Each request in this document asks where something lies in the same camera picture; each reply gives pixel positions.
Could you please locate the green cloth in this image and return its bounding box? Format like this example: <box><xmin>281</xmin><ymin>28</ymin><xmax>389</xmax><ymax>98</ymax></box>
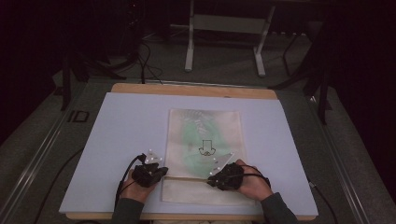
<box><xmin>178</xmin><ymin>119</ymin><xmax>232</xmax><ymax>179</ymax></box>

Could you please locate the black cable bundle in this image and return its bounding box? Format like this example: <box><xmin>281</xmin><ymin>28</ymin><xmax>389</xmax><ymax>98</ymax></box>
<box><xmin>135</xmin><ymin>38</ymin><xmax>164</xmax><ymax>86</ymax></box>

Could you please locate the person's right hand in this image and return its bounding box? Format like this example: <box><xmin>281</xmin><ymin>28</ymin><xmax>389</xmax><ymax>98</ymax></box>
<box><xmin>228</xmin><ymin>159</ymin><xmax>272</xmax><ymax>202</ymax></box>

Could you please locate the white metal stand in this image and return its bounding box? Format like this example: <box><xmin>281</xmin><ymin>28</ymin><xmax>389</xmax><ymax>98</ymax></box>
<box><xmin>184</xmin><ymin>0</ymin><xmax>276</xmax><ymax>78</ymax></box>

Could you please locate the black cable with grey plug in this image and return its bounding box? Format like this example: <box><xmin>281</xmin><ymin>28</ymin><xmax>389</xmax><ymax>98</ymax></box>
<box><xmin>307</xmin><ymin>180</ymin><xmax>340</xmax><ymax>224</ymax></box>

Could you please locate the clear plastic zip bag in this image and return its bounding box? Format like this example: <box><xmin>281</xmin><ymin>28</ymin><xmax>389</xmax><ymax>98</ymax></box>
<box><xmin>161</xmin><ymin>107</ymin><xmax>260</xmax><ymax>207</ymax></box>

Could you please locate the wooden table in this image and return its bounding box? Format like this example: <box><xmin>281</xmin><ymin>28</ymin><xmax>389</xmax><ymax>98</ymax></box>
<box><xmin>64</xmin><ymin>82</ymin><xmax>313</xmax><ymax>222</ymax></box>

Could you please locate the pale lavender table mat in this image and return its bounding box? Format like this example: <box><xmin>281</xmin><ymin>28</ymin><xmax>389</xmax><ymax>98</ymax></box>
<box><xmin>58</xmin><ymin>91</ymin><xmax>319</xmax><ymax>218</ymax></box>

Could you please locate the dark stand with legs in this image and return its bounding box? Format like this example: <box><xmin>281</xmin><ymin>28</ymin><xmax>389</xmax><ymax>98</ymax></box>
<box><xmin>268</xmin><ymin>26</ymin><xmax>333</xmax><ymax>126</ymax></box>

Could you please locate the aluminium floor rail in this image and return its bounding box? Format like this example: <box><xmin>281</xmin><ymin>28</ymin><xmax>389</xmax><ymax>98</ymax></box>
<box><xmin>307</xmin><ymin>95</ymin><xmax>372</xmax><ymax>224</ymax></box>
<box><xmin>0</xmin><ymin>83</ymin><xmax>89</xmax><ymax>224</ymax></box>

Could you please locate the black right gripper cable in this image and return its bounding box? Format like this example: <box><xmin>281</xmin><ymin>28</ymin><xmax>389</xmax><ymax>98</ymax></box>
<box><xmin>218</xmin><ymin>163</ymin><xmax>272</xmax><ymax>189</ymax></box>

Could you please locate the person's left hand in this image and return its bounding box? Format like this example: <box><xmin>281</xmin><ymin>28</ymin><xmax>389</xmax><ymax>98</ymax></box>
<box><xmin>120</xmin><ymin>169</ymin><xmax>157</xmax><ymax>204</ymax></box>

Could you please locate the black floor cable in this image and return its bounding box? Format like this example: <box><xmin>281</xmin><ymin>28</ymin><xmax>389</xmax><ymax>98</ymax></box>
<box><xmin>32</xmin><ymin>147</ymin><xmax>86</xmax><ymax>224</ymax></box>

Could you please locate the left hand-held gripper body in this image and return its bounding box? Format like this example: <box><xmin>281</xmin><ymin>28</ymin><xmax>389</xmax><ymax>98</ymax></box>
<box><xmin>131</xmin><ymin>148</ymin><xmax>165</xmax><ymax>189</ymax></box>

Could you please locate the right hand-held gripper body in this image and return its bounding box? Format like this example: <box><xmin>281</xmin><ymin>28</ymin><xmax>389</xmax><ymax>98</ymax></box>
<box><xmin>209</xmin><ymin>152</ymin><xmax>246</xmax><ymax>191</ymax></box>

